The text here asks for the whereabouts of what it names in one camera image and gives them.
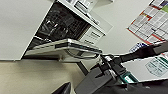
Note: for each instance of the stainless steel dishwasher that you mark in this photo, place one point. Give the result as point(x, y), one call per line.
point(66, 45)

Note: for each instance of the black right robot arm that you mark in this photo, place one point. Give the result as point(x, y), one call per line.
point(146, 52)

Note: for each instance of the small blue-print paper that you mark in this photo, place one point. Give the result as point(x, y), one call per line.
point(136, 47)

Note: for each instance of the grey bin with green lid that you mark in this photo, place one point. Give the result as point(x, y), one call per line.
point(156, 66)

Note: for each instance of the white under-sink cabinet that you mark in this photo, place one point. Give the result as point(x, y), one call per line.
point(20, 26)

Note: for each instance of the large colourful wall poster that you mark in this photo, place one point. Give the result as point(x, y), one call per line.
point(150, 20)

